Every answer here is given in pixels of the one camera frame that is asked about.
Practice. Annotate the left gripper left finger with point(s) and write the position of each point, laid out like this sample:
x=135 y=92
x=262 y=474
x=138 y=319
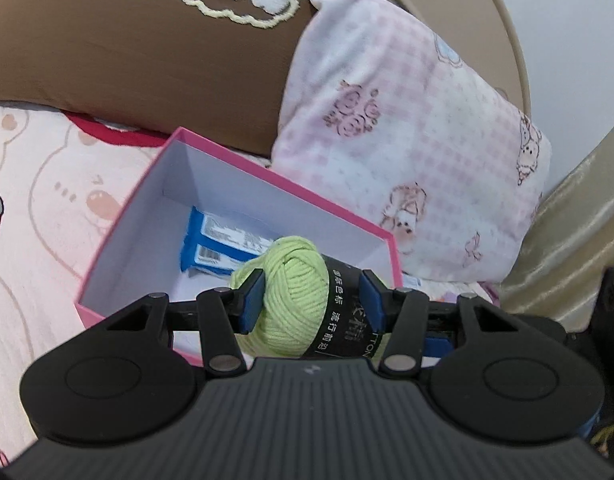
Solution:
x=223 y=313

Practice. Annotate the brown cloud pillow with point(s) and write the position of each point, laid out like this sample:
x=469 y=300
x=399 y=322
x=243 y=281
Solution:
x=216 y=67

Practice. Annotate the green yarn ball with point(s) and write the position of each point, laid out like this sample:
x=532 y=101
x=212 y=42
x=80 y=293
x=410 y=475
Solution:
x=296 y=294

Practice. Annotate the pink checked pillow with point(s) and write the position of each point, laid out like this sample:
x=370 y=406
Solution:
x=382 y=117

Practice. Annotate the gold satin curtain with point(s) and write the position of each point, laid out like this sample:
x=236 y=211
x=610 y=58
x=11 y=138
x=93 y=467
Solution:
x=563 y=257

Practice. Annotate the blue snack packet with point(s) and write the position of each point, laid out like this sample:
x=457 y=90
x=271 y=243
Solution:
x=217 y=246

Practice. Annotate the white blue tissue pack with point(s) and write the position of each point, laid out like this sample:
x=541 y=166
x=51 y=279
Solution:
x=412 y=282

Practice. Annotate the pink cardboard box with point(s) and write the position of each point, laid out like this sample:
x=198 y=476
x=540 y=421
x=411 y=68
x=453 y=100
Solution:
x=141 y=252

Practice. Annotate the beige headboard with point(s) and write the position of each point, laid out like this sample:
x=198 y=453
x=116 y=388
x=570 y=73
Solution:
x=483 y=34

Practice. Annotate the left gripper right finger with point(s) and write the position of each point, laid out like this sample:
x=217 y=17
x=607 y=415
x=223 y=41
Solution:
x=401 y=313

